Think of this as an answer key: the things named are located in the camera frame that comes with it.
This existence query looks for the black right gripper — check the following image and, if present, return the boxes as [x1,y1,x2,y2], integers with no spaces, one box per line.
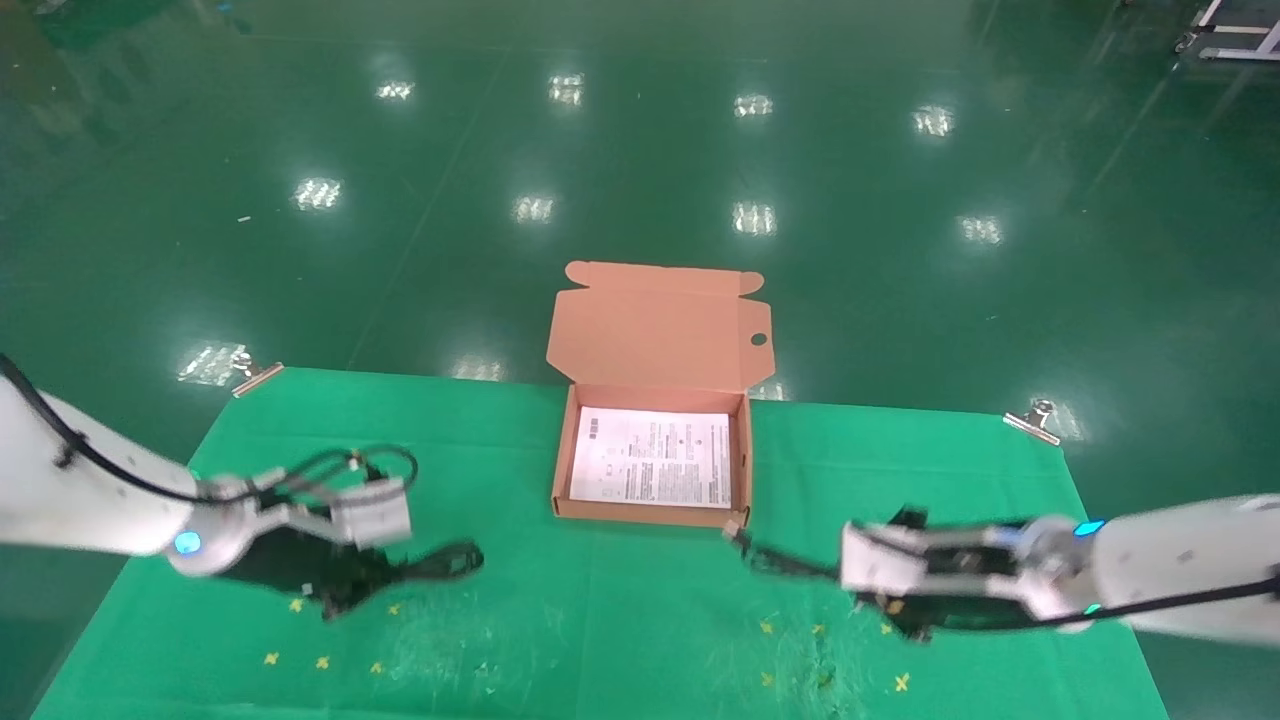
[878,506,1047,644]

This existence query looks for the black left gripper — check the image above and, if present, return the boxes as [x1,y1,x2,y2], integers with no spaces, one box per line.
[222,527,433,613]

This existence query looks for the black data cable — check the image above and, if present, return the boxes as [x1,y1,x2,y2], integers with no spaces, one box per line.
[320,540,486,622]

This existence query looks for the open orange cardboard box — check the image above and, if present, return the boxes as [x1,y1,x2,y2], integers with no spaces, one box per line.
[546,261,774,530]

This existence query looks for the silver binder clip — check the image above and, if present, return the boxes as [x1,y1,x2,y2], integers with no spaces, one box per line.
[231,350,286,399]
[1002,399,1063,447]

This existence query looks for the green table cloth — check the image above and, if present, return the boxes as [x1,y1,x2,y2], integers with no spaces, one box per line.
[30,366,1171,720]

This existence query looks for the white printed instruction sheet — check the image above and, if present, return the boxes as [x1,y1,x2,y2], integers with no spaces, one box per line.
[569,405,734,510]

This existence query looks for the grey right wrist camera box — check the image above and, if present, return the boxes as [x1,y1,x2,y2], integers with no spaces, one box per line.
[839,519,936,597]

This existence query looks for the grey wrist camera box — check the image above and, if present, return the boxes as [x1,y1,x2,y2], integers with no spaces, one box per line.
[328,477,414,548]
[839,519,936,597]

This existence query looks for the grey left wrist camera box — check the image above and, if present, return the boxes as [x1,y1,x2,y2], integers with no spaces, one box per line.
[328,477,414,548]

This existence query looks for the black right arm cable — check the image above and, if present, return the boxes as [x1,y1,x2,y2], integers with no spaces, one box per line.
[1035,570,1280,632]

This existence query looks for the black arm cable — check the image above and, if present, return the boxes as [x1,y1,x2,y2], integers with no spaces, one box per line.
[1035,570,1280,632]
[0,354,420,507]

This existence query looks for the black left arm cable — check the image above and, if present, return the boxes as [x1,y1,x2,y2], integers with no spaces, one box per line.
[0,354,420,507]

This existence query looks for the white metal cart frame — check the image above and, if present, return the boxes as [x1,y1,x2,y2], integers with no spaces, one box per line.
[1175,0,1280,63]

